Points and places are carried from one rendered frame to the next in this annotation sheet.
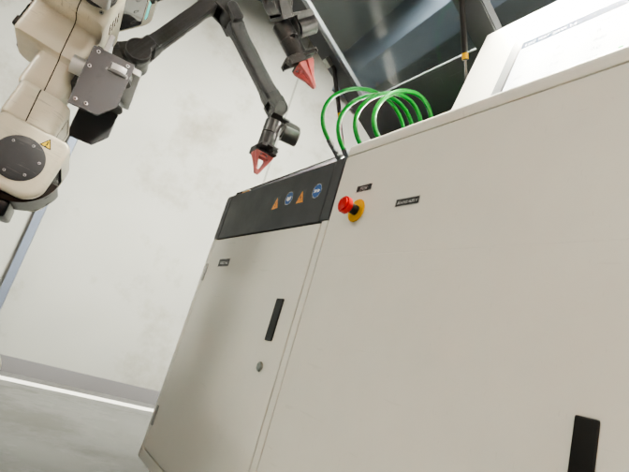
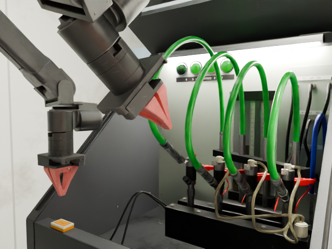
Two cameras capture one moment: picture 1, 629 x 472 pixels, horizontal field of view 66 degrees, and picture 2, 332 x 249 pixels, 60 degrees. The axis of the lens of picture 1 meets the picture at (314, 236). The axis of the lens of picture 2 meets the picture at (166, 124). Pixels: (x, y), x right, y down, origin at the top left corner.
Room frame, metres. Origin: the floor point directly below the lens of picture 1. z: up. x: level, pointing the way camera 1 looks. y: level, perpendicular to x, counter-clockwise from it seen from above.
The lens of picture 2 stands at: (0.82, 0.31, 1.25)
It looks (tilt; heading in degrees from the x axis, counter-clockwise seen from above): 4 degrees down; 335
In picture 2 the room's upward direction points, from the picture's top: straight up
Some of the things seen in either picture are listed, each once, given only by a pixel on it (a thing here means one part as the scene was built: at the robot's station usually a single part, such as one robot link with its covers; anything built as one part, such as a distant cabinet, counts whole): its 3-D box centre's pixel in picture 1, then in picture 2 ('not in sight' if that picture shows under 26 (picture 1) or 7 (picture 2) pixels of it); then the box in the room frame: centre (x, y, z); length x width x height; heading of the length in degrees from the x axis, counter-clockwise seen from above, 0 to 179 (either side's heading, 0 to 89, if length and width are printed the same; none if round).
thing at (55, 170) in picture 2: (258, 162); (58, 175); (1.55, 0.26, 1.08); 0.07 x 0.07 x 0.09; 30
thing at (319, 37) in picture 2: not in sight; (231, 49); (1.61, -0.29, 1.43); 0.54 x 0.03 x 0.02; 30
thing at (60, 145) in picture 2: (266, 143); (61, 146); (1.54, 0.25, 1.15); 0.10 x 0.07 x 0.07; 30
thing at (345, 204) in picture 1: (349, 207); not in sight; (0.94, -0.05, 0.80); 0.05 x 0.04 x 0.05; 30
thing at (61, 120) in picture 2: (272, 128); (62, 121); (1.54, 0.24, 1.21); 0.07 x 0.06 x 0.07; 110
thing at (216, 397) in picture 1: (221, 350); not in sight; (1.35, 0.15, 0.44); 0.65 x 0.02 x 0.68; 30
